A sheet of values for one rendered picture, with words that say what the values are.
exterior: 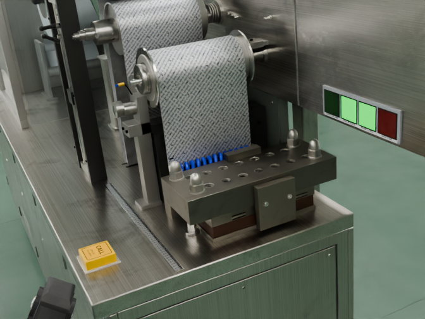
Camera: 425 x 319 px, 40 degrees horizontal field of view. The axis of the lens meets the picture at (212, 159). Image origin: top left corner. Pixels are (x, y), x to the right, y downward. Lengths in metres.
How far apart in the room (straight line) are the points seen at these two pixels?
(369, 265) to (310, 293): 1.42
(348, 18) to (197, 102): 0.42
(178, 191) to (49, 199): 0.51
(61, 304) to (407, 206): 3.04
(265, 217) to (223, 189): 0.13
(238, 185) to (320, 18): 0.41
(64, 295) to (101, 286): 0.78
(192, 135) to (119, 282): 0.41
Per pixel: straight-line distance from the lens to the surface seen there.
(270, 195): 1.34
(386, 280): 2.81
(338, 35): 1.29
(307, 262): 1.44
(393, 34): 1.16
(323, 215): 1.45
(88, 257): 1.34
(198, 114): 1.44
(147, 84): 1.40
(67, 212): 1.62
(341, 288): 1.55
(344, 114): 1.31
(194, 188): 1.29
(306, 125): 1.79
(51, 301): 0.50
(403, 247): 3.05
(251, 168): 1.40
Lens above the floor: 1.60
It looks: 23 degrees down
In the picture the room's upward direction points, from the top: 6 degrees counter-clockwise
